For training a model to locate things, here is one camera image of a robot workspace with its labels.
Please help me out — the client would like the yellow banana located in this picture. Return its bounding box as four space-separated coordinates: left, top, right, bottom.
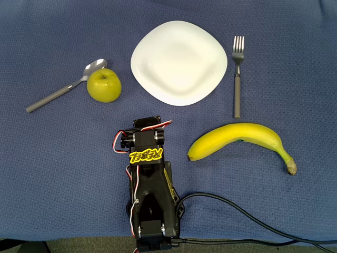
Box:
187 122 298 176

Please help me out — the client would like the white rounded square plate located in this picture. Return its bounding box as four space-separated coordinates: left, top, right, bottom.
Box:
130 20 229 107

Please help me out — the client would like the green apple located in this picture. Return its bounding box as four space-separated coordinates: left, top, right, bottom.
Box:
86 68 123 103

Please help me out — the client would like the grey metal fork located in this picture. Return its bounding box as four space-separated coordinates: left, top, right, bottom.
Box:
232 35 245 120

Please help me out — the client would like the grey metal spoon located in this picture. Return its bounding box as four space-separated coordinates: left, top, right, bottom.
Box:
25 59 108 114

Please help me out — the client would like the blue woven tablecloth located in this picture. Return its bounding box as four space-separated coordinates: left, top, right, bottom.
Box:
0 0 337 246

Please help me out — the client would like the thick black power cable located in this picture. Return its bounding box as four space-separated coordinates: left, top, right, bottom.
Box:
176 192 337 245

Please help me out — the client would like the thin black USB cable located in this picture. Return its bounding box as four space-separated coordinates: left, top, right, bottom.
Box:
171 237 332 253

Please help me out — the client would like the black camera stand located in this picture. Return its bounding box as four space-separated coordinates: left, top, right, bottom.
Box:
0 238 51 253

